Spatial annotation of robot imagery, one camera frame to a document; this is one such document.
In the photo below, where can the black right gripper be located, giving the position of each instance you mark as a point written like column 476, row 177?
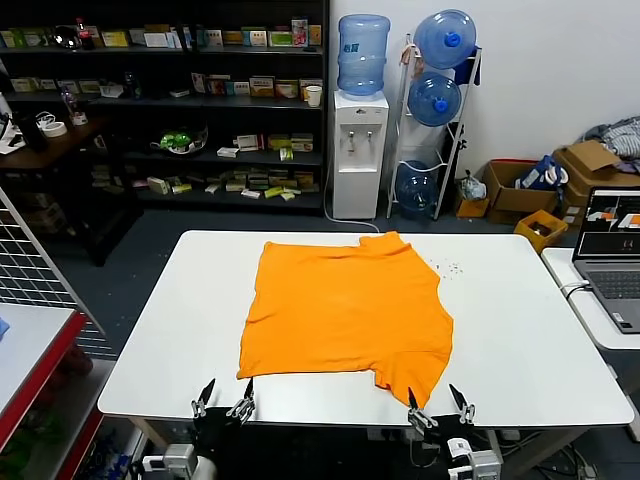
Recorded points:
column 450, row 429

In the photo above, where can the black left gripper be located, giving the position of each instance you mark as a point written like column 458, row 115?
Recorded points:
column 220, row 432

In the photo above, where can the orange t-shirt with white logo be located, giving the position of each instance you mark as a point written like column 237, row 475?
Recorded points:
column 340, row 320

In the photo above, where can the pile of grey clothes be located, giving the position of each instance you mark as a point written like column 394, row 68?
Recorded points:
column 620, row 137

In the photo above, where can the white power strip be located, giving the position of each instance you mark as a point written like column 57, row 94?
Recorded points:
column 395, row 434

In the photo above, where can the white side table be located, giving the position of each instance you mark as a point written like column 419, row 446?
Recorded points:
column 565, row 270

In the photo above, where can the red-edged white cart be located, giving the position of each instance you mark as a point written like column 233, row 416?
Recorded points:
column 30, row 350

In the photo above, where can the small yellow cardboard box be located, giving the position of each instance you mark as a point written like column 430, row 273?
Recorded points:
column 472, row 209

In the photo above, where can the yellow plastic bin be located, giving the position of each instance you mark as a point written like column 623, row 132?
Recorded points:
column 542, row 232

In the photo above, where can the grey open laptop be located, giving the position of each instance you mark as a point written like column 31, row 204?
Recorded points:
column 612, row 280

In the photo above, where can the open brown cardboard box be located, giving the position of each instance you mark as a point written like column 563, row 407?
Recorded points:
column 520, row 200

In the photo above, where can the crumpled clear plastic bag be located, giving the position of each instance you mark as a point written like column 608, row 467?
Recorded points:
column 472, row 187

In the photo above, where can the light blue cloth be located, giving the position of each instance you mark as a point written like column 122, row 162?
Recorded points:
column 4, row 327

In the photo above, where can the flat white medicine box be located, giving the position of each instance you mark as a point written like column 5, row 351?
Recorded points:
column 228, row 152

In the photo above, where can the white water dispenser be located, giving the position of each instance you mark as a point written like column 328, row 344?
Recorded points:
column 357, row 165

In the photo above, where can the white metal jug rack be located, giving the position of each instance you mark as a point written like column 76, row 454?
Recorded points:
column 454, row 150

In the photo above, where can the green and white bag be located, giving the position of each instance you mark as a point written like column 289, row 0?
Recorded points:
column 177, row 140

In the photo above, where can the cardboard box with raised flap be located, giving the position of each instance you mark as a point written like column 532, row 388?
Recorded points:
column 590, row 160

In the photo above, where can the black shelf unit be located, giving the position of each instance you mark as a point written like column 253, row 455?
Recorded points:
column 150, row 105

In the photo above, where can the brown wooden desk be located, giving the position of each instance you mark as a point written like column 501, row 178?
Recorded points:
column 55, row 145

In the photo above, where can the yellow and white medicine box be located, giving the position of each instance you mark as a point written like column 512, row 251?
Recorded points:
column 262, row 86

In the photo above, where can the white paper cup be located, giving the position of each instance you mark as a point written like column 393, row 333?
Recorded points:
column 313, row 96

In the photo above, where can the white tape roll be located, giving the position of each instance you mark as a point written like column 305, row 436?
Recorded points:
column 54, row 130

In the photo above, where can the black cylinder flask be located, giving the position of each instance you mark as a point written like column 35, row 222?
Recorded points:
column 32, row 132

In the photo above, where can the dark blue bottle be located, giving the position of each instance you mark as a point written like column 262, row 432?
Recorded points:
column 132, row 85

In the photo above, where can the clear bottle with pink label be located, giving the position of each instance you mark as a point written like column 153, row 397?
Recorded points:
column 70, row 102

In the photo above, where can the dark blue hanging cloth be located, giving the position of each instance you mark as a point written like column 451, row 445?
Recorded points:
column 472, row 70

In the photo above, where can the labelled blue water jug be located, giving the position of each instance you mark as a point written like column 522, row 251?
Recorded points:
column 363, row 55

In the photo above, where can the white wide medicine box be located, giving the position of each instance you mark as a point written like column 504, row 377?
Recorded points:
column 156, row 40

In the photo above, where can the pink and blue box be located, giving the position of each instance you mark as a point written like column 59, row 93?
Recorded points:
column 299, row 32

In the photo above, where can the orange upright box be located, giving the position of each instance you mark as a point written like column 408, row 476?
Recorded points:
column 315, row 35

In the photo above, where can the yellow flat medicine box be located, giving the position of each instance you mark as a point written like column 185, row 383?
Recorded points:
column 115, row 38

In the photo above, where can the cola bottle with red label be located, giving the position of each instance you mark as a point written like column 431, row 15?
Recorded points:
column 85, row 36

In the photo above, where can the shiny metal bowl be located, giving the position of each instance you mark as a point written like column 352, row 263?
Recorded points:
column 66, row 36

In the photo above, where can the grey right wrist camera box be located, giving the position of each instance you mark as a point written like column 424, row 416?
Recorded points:
column 480, row 465

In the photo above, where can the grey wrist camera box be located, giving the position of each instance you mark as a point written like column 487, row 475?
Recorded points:
column 480, row 465
column 177, row 457

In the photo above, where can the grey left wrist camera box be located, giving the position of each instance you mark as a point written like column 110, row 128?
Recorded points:
column 177, row 457

